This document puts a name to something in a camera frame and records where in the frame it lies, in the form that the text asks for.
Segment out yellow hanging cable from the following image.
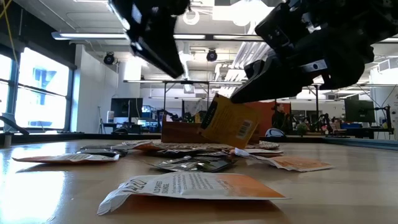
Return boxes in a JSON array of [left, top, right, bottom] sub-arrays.
[[0, 0, 19, 65]]

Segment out long ceiling light bar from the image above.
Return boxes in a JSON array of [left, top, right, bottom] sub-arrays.
[[51, 30, 398, 43]]

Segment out wooden tea organizer box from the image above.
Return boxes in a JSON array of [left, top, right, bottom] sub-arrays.
[[160, 114, 261, 144]]

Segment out white blue round object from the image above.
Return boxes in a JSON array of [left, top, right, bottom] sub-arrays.
[[264, 127, 285, 138]]

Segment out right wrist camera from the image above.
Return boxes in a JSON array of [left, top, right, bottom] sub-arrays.
[[298, 46, 376, 91]]

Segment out black computer monitor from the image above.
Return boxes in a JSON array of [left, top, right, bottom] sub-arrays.
[[110, 97, 144, 118], [344, 98, 376, 124]]

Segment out person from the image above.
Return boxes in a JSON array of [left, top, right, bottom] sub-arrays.
[[271, 102, 289, 131]]

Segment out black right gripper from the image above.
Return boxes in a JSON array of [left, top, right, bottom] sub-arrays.
[[229, 0, 374, 105]]

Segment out orange white Tazo tea packet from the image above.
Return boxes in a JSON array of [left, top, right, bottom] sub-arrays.
[[233, 147, 334, 173], [96, 171, 292, 217], [244, 147, 284, 156], [11, 152, 121, 165]]

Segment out orange partition wall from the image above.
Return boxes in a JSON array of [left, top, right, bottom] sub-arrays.
[[248, 101, 292, 136]]

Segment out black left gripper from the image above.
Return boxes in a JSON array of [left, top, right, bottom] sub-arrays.
[[108, 0, 191, 80]]

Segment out small background plant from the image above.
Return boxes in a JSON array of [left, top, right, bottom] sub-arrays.
[[296, 123, 308, 138]]

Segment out white ceiling ring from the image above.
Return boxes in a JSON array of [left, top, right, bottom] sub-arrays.
[[182, 8, 200, 26]]

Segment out black background robot arms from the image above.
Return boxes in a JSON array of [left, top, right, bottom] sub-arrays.
[[157, 108, 208, 124]]

